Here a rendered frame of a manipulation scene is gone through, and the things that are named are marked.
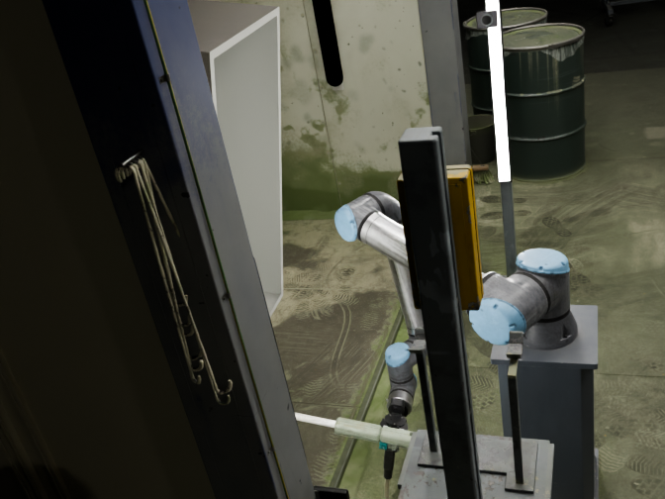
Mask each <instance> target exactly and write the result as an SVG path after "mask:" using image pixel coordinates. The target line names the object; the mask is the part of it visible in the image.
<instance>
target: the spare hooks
mask: <svg viewBox="0 0 665 499"><path fill-rule="evenodd" d="M142 153H143V149H139V150H138V151H136V152H135V153H134V154H132V155H131V156H129V157H128V158H127V159H125V160H124V161H123V162H121V163H120V164H119V165H118V166H117V167H116V168H115V176H116V179H117V181H118V182H120V183H122V182H123V179H126V176H127V177H128V176H131V175H132V173H133V175H134V179H135V182H136V186H137V189H138V192H139V195H140V199H141V203H142V209H143V212H144V215H145V219H146V223H147V227H148V230H149V234H150V237H151V240H152V245H153V249H154V252H155V256H156V259H157V262H158V265H159V270H160V274H161V277H162V280H163V284H164V287H165V291H166V295H167V298H168V301H169V305H170V308H171V311H172V316H173V319H174V322H175V325H176V328H177V331H178V336H179V339H180V342H181V344H182V348H183V351H184V355H185V359H186V362H187V365H188V368H189V372H190V376H191V379H192V381H193V382H194V383H197V384H200V383H201V379H202V378H201V376H200V375H198V376H197V380H198V381H197V380H196V379H195V376H194V375H193V371H200V370H201V369H203V366H204V363H205V366H206V369H207V372H208V375H209V378H210V382H211V385H212V388H213V391H214V394H215V398H216V401H217V402H218V403H219V404H220V405H226V404H229V403H230V401H231V397H230V395H228V401H227V403H225V402H221V401H220V400H219V399H218V395H217V393H218V394H220V395H223V394H224V393H226V394H227V393H228V392H230V391H231V390H232V387H233V383H232V381H231V380H229V386H228V388H227V389H225V391H222V390H220V389H218V385H217V383H216V381H215V378H214V374H213V371H212V369H211V366H210V363H209V362H208V359H207V355H206V352H205V350H204V347H203V345H202V342H201V340H200V336H199V333H198V330H197V328H196V325H195V323H194V320H193V317H192V314H191V311H190V308H189V306H188V303H187V302H188V296H187V295H184V292H183V288H182V286H181V283H180V280H179V277H178V274H177V271H176V268H175V265H174V262H173V259H172V255H171V252H170V249H169V246H168V243H167V240H166V237H165V234H164V230H163V228H162V225H161V223H160V220H159V217H158V214H157V210H156V204H155V200H154V197H153V192H152V187H151V183H150V180H151V181H152V183H153V186H154V188H155V190H156V192H157V194H158V196H159V198H160V200H161V202H162V204H163V206H164V208H165V210H166V213H167V215H168V217H169V219H170V220H171V222H172V224H173V226H174V228H175V231H176V233H177V235H178V236H179V238H180V234H179V231H178V229H177V226H176V224H175V222H174V219H173V217H172V215H171V213H170V211H169V209H168V207H167V205H166V203H165V201H164V198H163V196H162V194H161V192H160V190H159V188H158V186H157V184H156V182H155V181H154V178H153V176H152V173H151V171H150V169H149V167H148V165H147V163H146V161H145V159H144V158H143V157H141V154H142ZM133 162H134V163H133ZM139 168H140V169H141V170H142V177H141V175H140V172H139ZM124 170H125V172H124ZM120 174H121V176H120ZM125 174H126V176H125ZM121 177H122V178H123V179H122V178H121ZM142 178H143V180H142ZM139 181H140V183H139ZM143 183H144V184H143ZM140 184H141V186H140ZM144 186H145V187H144ZM141 187H142V191H143V193H144V196H145V198H146V201H147V204H148V207H149V210H150V213H151V215H152V217H153V221H154V226H155V230H156V234H157V237H158V241H159V246H160V250H161V254H162V258H163V263H164V266H165V270H166V275H167V280H166V277H165V272H164V269H163V266H162V263H161V259H160V256H159V252H158V248H157V245H156V243H155V238H154V235H153V231H152V227H151V224H150V222H149V218H148V215H147V211H146V208H145V203H144V201H143V195H142V192H141ZM168 261H169V264H170V266H171V269H172V271H173V273H174V276H175V279H176V282H177V285H178V288H179V291H180V293H181V295H182V298H183V302H182V303H178V302H177V300H176V296H175V291H174V287H173V283H172V278H171V272H170V268H169V264H168ZM167 282H168V284H167ZM168 285H169V287H168ZM169 289H170V290H169ZM173 304H174V305H173ZM182 306H185V307H186V310H187V313H188V323H186V324H183V323H182V322H181V318H180V314H179V308H178V307H182ZM174 307H175V308H174ZM190 324H192V325H191V331H190V332H189V333H188V334H186V333H184V330H183V328H185V327H189V325H190ZM194 333H195V336H196V339H197V342H198V346H199V349H200V353H198V355H195V356H190V354H189V350H188V347H187V343H186V340H185V337H190V336H192V335H193V334H194ZM199 357H203V359H200V360H199V367H193V364H192V361H191V360H196V359H198V358H199ZM203 360H204V361H203ZM192 370H193V371H192Z"/></svg>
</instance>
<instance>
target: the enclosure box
mask: <svg viewBox="0 0 665 499"><path fill-rule="evenodd" d="M187 2H188V6H189V10H190V14H191V18H192V21H193V25H194V29H195V33H196V37H197V41H198V45H199V48H200V52H201V56H202V59H203V63H204V67H205V71H206V75H207V78H208V82H209V86H210V90H211V94H212V98H213V102H214V105H215V109H216V113H217V117H218V121H219V125H220V129H221V132H222V136H223V140H224V144H225V148H226V152H227V156H228V159H229V163H230V167H231V171H232V175H233V179H234V183H235V187H236V190H237V197H238V201H239V204H240V208H241V212H242V215H243V219H244V223H245V227H246V231H247V235H248V239H249V242H250V246H251V250H252V254H253V257H254V258H255V262H256V266H257V269H258V273H259V277H260V281H261V285H262V289H263V293H264V297H265V300H266V304H267V308H268V312H269V316H270V317H271V316H272V314H273V312H274V310H275V309H276V307H277V305H278V304H279V302H280V300H281V298H282V297H283V237H282V162H281V89H280V16H279V6H267V5H255V4H244V3H233V2H221V1H210V0H187Z"/></svg>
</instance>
